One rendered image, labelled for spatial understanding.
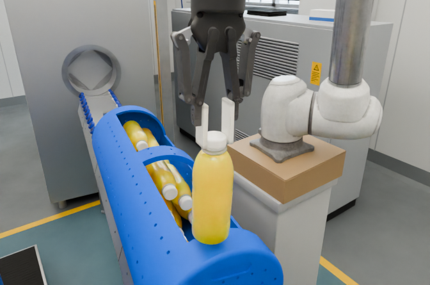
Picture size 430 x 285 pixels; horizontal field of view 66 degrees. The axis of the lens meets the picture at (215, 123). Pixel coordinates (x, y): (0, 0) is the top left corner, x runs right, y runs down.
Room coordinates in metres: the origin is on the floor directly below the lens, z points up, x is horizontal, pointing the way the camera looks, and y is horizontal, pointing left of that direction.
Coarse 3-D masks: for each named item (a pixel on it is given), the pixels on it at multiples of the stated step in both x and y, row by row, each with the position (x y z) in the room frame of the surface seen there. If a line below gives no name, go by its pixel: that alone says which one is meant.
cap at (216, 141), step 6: (210, 132) 0.49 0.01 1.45; (216, 132) 0.49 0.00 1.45; (210, 138) 0.46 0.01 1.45; (216, 138) 0.46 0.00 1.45; (222, 138) 0.46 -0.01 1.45; (210, 144) 0.46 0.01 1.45; (216, 144) 0.46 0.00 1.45; (222, 144) 0.46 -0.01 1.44; (210, 150) 0.46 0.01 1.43; (216, 150) 0.46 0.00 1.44
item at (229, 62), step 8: (232, 32) 0.47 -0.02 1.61; (232, 40) 0.47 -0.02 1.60; (232, 48) 0.47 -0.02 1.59; (224, 56) 0.49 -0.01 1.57; (232, 56) 0.47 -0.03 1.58; (224, 64) 0.49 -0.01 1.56; (232, 64) 0.48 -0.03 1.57; (224, 72) 0.49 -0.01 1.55; (232, 72) 0.48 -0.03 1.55; (232, 80) 0.48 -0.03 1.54; (232, 88) 0.48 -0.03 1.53; (232, 96) 0.48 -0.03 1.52; (240, 96) 0.48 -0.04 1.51
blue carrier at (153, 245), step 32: (96, 128) 1.16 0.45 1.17; (160, 128) 1.27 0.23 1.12; (128, 160) 0.83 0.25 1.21; (160, 160) 0.81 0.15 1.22; (192, 160) 0.86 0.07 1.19; (128, 192) 0.70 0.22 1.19; (128, 224) 0.62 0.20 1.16; (160, 224) 0.55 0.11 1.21; (128, 256) 0.56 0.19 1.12; (160, 256) 0.48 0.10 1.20; (192, 256) 0.45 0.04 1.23; (224, 256) 0.45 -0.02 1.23; (256, 256) 0.47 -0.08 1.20
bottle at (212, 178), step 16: (208, 160) 0.45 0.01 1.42; (224, 160) 0.46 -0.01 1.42; (192, 176) 0.47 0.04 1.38; (208, 176) 0.44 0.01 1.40; (224, 176) 0.45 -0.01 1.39; (192, 192) 0.47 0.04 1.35; (208, 192) 0.44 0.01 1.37; (224, 192) 0.45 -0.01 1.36; (192, 208) 0.47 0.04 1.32; (208, 208) 0.44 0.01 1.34; (224, 208) 0.45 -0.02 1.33; (192, 224) 0.47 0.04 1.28; (208, 224) 0.44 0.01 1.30; (224, 224) 0.45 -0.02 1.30; (208, 240) 0.44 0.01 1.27; (224, 240) 0.45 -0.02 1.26
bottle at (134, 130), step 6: (132, 120) 1.20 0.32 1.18; (126, 126) 1.17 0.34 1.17; (132, 126) 1.14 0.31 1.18; (138, 126) 1.15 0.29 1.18; (126, 132) 1.13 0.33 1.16; (132, 132) 1.10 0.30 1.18; (138, 132) 1.09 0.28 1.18; (144, 132) 1.12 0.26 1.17; (132, 138) 1.07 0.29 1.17; (138, 138) 1.06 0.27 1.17; (144, 138) 1.07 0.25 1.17; (132, 144) 1.05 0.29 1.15
